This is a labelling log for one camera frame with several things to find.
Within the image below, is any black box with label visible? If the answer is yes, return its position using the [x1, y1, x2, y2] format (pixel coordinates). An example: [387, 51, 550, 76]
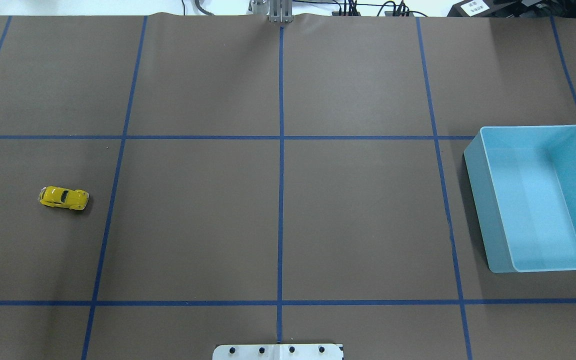
[446, 0, 507, 18]

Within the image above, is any aluminium camera mast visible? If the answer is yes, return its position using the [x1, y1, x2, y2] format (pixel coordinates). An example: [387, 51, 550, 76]
[248, 0, 294, 23]

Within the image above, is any yellow beetle toy car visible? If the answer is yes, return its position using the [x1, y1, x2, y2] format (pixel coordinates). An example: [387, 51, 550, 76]
[38, 186, 90, 211]

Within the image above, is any light blue plastic bin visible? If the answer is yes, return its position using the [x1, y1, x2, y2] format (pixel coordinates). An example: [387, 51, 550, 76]
[463, 125, 576, 273]

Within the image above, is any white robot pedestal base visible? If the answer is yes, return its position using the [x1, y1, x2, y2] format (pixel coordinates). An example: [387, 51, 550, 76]
[212, 343, 345, 360]

